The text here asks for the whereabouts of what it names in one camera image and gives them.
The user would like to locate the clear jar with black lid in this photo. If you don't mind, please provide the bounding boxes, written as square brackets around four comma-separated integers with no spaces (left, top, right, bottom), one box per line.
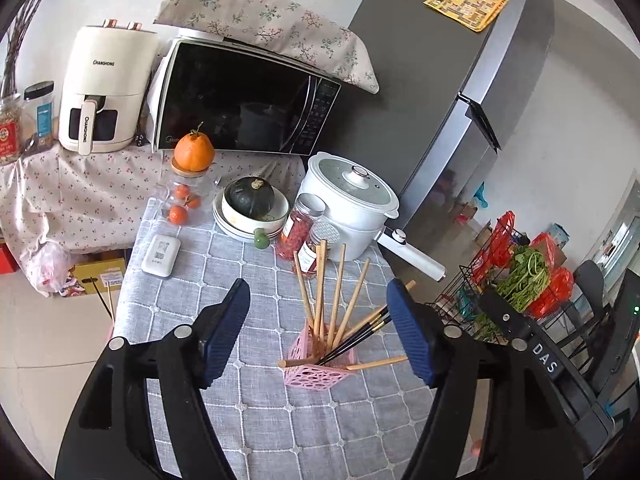
[20,81,56,153]

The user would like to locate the stack of white plates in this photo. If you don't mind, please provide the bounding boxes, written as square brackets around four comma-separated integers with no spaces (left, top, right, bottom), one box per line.
[212,187,291,244]

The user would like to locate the glass jar with wooden lid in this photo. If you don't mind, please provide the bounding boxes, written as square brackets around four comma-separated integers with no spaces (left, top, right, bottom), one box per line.
[159,157,213,228]

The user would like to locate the white air fryer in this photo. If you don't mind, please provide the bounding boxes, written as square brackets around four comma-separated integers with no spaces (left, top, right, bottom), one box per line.
[58,19,160,156]

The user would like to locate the dark green squash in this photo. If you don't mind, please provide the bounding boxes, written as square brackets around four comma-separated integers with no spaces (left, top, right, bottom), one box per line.
[225,176,275,220]

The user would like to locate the grey refrigerator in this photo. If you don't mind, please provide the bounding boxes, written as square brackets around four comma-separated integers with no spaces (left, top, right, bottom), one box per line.
[347,0,556,291]

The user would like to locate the yellow paper sticker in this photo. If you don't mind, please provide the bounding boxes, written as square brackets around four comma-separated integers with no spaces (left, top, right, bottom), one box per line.
[423,0,509,33]

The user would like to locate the floral cloth cover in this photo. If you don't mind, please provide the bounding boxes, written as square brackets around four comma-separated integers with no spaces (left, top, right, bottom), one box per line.
[153,0,381,96]

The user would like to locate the red plastic bag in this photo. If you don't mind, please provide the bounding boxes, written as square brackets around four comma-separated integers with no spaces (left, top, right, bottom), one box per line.
[472,210,518,283]
[525,232,576,318]

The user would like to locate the red box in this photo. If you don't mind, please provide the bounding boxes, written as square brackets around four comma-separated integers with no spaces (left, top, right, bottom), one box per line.
[0,242,21,276]

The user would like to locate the black wire rack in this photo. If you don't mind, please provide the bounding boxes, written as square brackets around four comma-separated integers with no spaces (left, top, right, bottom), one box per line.
[430,230,576,346]

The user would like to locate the large orange with stem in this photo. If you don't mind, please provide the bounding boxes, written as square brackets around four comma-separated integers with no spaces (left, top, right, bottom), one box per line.
[173,122,216,172]

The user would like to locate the jar of red berries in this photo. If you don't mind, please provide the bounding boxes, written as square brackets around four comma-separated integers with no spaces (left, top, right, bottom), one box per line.
[276,193,328,261]

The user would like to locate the white pot lid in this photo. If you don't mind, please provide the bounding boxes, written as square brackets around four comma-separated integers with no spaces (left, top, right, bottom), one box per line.
[306,152,401,218]

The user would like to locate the white electric pot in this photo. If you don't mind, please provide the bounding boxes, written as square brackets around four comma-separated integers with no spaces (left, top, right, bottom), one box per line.
[296,151,446,281]

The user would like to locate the jar with silver lid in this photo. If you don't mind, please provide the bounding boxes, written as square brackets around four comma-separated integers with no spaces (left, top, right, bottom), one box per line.
[300,223,342,277]

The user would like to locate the cardboard box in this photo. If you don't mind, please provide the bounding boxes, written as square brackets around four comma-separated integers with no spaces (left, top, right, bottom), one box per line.
[72,257,127,298]

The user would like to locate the white flat device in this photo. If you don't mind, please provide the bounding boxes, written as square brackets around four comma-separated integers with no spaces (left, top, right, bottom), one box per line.
[141,234,182,277]

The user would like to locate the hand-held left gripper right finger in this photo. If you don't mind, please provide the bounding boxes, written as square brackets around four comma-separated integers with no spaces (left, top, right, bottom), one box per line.
[387,280,583,480]

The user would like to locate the dried branches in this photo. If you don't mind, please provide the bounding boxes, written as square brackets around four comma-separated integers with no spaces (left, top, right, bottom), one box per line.
[0,0,76,98]

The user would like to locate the pink plastic bag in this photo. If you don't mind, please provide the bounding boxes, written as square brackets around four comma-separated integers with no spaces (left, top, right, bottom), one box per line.
[22,240,76,296]

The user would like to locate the black microwave oven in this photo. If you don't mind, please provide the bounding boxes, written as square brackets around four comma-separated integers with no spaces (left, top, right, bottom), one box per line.
[150,37,343,157]

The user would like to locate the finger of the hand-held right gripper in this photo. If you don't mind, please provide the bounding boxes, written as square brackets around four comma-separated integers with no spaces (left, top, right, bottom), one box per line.
[480,286,537,342]

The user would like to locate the black chopstick with wooden tip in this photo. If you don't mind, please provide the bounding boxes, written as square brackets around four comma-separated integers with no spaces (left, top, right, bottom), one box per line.
[320,316,393,364]
[317,307,391,365]

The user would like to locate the pink perforated plastic holder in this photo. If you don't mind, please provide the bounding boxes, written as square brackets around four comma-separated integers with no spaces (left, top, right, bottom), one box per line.
[284,317,358,393]

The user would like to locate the green leafy vegetables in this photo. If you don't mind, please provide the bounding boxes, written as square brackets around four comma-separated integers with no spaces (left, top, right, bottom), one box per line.
[495,245,551,313]

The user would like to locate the jar with red label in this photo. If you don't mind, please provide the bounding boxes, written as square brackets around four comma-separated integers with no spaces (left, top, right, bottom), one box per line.
[0,92,23,167]

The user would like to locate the bunch of wooden chopsticks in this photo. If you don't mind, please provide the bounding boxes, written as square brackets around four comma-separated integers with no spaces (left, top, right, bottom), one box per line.
[277,240,417,367]

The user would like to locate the white bowl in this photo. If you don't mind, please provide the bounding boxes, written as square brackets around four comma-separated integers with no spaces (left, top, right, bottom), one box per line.
[222,182,290,233]

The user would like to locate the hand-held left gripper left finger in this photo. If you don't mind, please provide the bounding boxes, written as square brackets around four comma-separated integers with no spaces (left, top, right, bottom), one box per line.
[55,278,251,480]

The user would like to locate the grey quilted tablecloth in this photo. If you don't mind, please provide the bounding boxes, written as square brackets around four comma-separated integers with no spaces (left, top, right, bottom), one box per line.
[112,195,481,480]

